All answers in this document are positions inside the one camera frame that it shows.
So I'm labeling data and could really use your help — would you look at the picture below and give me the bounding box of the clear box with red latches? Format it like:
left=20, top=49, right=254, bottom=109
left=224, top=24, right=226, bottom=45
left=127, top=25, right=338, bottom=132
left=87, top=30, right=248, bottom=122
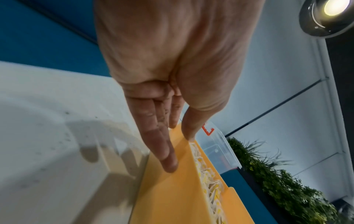
left=195, top=119, right=243, bottom=175

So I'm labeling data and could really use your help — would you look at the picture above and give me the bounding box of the yellow tray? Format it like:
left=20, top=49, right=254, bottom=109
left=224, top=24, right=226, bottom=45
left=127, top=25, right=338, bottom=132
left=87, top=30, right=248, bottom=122
left=130, top=122, right=255, bottom=224

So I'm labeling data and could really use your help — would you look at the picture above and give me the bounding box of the round metal ceiling lamp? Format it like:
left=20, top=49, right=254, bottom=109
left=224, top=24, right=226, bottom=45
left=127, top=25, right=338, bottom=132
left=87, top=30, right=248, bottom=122
left=298, top=0, right=354, bottom=39

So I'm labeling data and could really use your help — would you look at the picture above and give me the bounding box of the blue sofa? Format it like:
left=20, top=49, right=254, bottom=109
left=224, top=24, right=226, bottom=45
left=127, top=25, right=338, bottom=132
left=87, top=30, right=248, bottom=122
left=0, top=0, right=111, bottom=77
left=220, top=168, right=277, bottom=224

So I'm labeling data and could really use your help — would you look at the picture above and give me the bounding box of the person's left hand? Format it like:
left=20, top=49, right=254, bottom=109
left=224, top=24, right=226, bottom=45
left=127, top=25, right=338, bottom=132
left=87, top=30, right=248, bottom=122
left=94, top=0, right=266, bottom=173

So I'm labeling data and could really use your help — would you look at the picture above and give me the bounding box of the row of tea bags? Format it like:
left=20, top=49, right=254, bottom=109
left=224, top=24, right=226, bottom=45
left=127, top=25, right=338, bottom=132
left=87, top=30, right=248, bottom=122
left=189, top=142, right=229, bottom=224

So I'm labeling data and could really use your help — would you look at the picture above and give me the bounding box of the green leafy plant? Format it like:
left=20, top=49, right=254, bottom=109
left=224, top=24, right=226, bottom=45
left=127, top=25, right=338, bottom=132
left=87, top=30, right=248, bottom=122
left=226, top=137, right=339, bottom=224

